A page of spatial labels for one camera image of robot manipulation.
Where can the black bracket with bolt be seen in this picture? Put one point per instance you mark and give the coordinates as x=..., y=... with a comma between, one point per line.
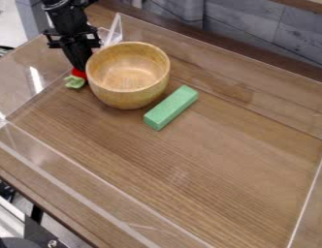
x=37, y=234

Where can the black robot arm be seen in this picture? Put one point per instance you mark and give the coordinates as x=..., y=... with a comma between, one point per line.
x=66, y=14

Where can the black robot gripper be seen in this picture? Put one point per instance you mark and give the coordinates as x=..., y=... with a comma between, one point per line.
x=75, y=52

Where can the red plush fruit green leaf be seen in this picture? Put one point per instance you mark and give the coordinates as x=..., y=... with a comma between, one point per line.
x=75, y=80

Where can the wooden bowl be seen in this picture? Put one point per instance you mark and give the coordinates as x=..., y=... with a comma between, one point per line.
x=129, y=74

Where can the green rectangular block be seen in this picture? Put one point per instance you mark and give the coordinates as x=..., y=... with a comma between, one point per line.
x=170, y=107

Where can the clear acrylic tray enclosure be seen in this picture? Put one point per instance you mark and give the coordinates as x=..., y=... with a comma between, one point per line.
x=227, y=179

